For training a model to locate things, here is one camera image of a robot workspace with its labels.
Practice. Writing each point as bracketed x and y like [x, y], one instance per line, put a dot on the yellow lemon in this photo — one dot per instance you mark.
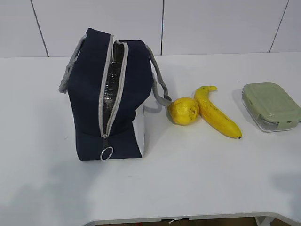
[184, 111]

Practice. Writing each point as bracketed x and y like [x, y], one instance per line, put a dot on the navy insulated lunch bag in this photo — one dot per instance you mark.
[107, 82]

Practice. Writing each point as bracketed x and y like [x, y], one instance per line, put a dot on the yellow banana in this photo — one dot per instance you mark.
[215, 117]

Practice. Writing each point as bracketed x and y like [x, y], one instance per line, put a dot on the green lid food container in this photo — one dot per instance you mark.
[271, 107]

